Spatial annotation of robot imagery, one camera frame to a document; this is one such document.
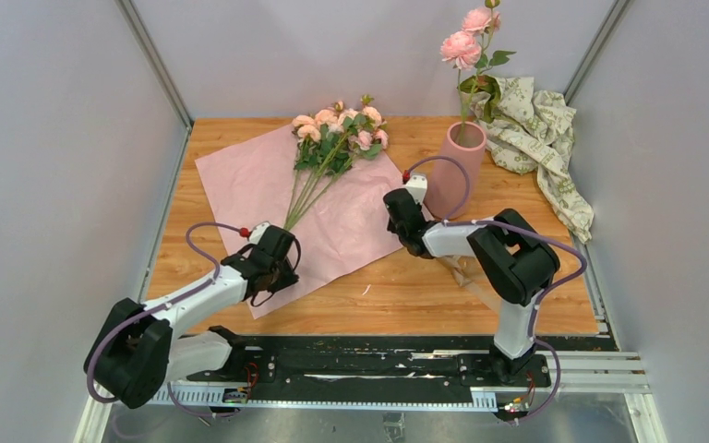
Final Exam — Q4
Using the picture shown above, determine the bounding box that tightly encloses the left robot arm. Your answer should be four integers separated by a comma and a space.
83, 222, 302, 409

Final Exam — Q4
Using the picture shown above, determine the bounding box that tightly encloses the pink cylindrical vase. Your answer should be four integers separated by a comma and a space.
425, 122, 487, 220

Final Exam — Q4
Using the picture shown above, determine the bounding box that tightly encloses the beige ribbon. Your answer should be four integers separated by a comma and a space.
437, 256, 501, 315

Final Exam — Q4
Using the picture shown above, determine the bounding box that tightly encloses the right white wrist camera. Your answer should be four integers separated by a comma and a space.
403, 174, 428, 205

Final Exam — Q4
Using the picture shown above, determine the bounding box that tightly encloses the crumpled green patterned cloth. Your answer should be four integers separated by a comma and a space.
460, 76, 595, 243

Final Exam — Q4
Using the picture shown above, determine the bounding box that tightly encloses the purple flower bouquet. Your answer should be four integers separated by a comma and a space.
282, 94, 389, 231

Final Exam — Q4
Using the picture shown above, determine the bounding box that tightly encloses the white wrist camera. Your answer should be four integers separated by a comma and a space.
247, 221, 271, 245
403, 174, 428, 205

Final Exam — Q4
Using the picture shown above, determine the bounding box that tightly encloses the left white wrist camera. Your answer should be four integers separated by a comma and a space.
247, 221, 271, 245

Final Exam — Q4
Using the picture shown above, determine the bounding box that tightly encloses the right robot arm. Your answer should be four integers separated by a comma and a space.
383, 188, 560, 386

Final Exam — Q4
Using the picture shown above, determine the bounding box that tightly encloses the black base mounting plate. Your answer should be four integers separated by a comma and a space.
187, 335, 552, 404

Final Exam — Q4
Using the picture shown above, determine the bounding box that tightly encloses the pink rose stem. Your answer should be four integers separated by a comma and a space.
439, 0, 516, 142

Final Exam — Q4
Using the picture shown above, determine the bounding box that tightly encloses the pink wrapping paper sheet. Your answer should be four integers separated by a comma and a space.
195, 126, 403, 318

